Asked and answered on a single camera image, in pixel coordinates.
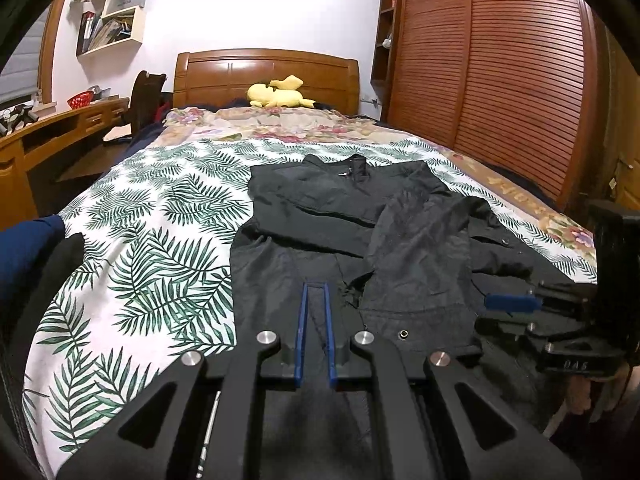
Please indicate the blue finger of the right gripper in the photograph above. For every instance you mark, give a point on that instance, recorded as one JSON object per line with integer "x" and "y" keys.
{"x": 512, "y": 303}

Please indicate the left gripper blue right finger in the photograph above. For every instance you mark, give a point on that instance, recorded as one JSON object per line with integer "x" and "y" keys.
{"x": 330, "y": 338}

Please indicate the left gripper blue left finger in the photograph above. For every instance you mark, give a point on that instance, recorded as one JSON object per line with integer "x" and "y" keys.
{"x": 300, "y": 339}

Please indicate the black jacket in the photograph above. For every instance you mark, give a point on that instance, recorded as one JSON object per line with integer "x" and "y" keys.
{"x": 409, "y": 264}

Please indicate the navy blue folded clothes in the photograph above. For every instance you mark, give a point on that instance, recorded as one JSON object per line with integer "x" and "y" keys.
{"x": 36, "y": 260}

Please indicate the person's right hand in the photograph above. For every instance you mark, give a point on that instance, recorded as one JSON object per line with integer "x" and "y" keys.
{"x": 594, "y": 396}

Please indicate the floral quilt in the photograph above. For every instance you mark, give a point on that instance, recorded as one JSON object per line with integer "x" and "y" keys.
{"x": 261, "y": 134}

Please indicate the palm leaf print bedsheet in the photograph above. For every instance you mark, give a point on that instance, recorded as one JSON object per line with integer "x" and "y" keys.
{"x": 155, "y": 279}

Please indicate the wooden louvered wardrobe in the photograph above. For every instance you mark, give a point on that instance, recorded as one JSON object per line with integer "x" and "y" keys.
{"x": 513, "y": 83}

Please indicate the yellow plush toy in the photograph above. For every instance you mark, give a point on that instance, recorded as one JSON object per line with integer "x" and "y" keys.
{"x": 278, "y": 93}

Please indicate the wooden headboard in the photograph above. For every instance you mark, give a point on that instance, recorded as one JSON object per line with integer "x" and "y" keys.
{"x": 217, "y": 77}

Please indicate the dark wooden chair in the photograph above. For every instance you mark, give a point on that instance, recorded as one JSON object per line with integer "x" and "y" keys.
{"x": 145, "y": 100}

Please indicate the wooden desk cabinet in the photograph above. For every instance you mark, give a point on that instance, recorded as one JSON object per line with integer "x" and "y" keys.
{"x": 35, "y": 159}

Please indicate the red basket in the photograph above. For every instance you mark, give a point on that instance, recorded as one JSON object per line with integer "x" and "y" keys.
{"x": 80, "y": 100}

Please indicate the grey window blind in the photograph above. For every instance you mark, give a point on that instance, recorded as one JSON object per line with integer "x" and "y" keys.
{"x": 19, "y": 78}

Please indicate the white wall shelf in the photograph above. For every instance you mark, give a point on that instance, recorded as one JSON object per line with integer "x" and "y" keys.
{"x": 107, "y": 24}

